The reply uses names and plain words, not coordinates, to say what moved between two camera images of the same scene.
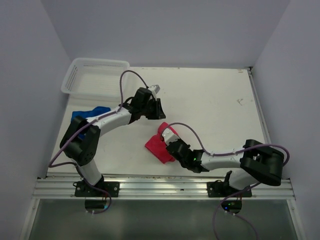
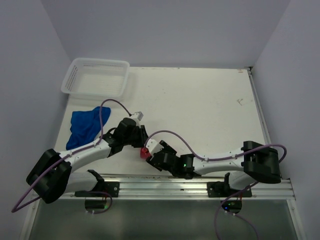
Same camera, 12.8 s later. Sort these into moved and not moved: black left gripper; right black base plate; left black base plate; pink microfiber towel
Moved: black left gripper; pink microfiber towel
Not moved: left black base plate; right black base plate
